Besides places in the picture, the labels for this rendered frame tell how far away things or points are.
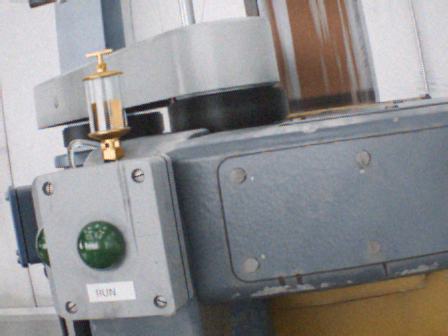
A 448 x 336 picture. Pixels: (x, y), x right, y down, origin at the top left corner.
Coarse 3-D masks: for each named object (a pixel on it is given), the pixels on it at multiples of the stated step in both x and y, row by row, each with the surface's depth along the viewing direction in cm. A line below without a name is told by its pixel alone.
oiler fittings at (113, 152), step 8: (88, 56) 64; (96, 64) 63; (104, 64) 63; (104, 72) 63; (112, 72) 63; (120, 72) 63; (120, 128) 63; (128, 128) 63; (96, 136) 63; (104, 136) 63; (112, 136) 63; (120, 136) 64; (104, 144) 64; (112, 144) 64; (120, 144) 64; (104, 152) 63; (112, 152) 63; (120, 152) 64
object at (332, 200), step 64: (256, 128) 65; (320, 128) 58; (384, 128) 57; (192, 192) 60; (256, 192) 59; (320, 192) 58; (384, 192) 57; (192, 256) 60; (256, 256) 59; (320, 256) 58; (384, 256) 57; (128, 320) 61; (192, 320) 60; (256, 320) 81
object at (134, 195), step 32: (128, 160) 57; (160, 160) 57; (64, 192) 56; (96, 192) 56; (128, 192) 55; (160, 192) 56; (64, 224) 56; (128, 224) 55; (160, 224) 55; (64, 256) 56; (128, 256) 55; (160, 256) 55; (64, 288) 57; (160, 288) 55
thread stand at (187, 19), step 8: (16, 0) 96; (24, 0) 98; (32, 0) 96; (40, 0) 96; (48, 0) 96; (56, 0) 96; (64, 0) 96; (184, 0) 93; (184, 8) 93; (192, 8) 94; (184, 16) 93; (192, 16) 93; (184, 24) 93; (192, 24) 93
